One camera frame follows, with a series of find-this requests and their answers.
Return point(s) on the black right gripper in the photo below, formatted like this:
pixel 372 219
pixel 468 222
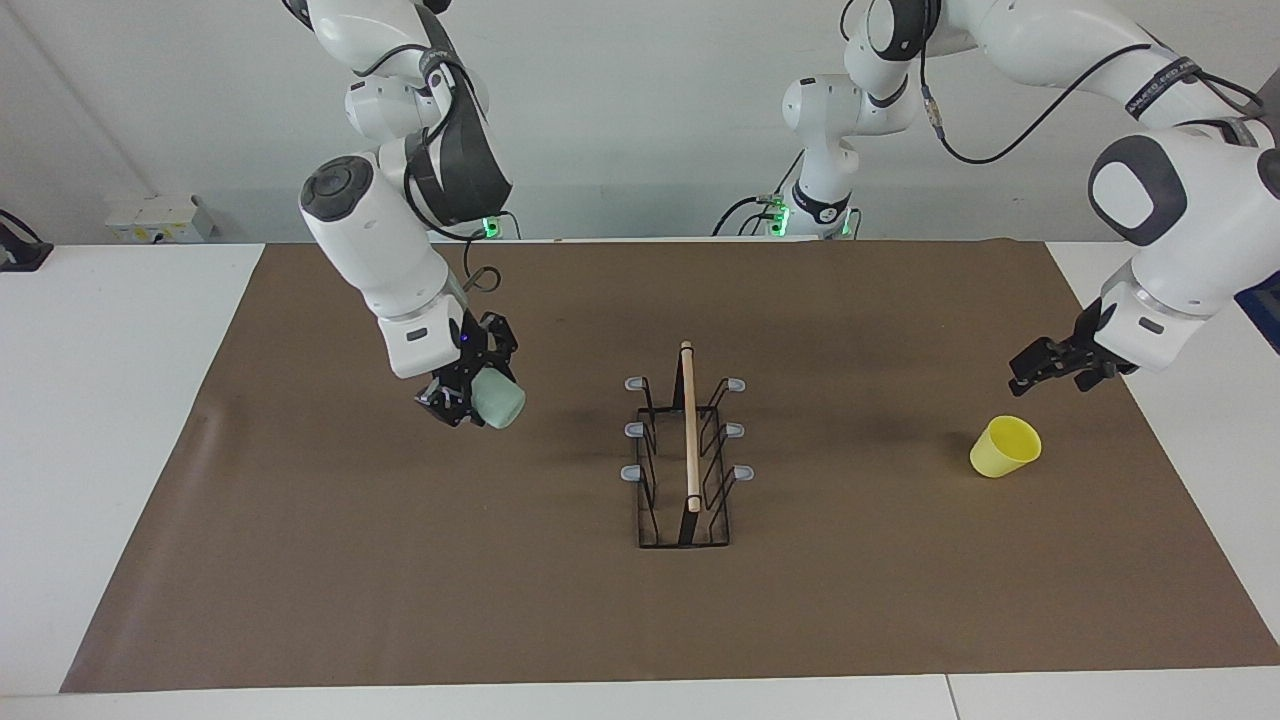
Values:
pixel 472 362

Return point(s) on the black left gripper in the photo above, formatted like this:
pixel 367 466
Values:
pixel 1098 350

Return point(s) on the pale green plastic cup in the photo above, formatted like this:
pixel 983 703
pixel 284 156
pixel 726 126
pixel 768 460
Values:
pixel 500 402

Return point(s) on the yellow plastic cup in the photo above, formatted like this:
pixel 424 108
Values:
pixel 1005 447

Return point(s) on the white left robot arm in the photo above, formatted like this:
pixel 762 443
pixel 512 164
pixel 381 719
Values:
pixel 1200 200

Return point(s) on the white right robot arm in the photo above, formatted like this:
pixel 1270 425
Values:
pixel 375 240

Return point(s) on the blue box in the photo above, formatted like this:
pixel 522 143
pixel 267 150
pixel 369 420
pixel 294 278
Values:
pixel 1262 315

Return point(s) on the brown table mat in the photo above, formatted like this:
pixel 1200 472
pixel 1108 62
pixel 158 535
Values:
pixel 400 580

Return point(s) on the white wall socket box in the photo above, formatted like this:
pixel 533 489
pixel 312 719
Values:
pixel 160 218

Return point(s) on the black clamp mount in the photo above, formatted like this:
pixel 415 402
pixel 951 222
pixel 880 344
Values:
pixel 18 250

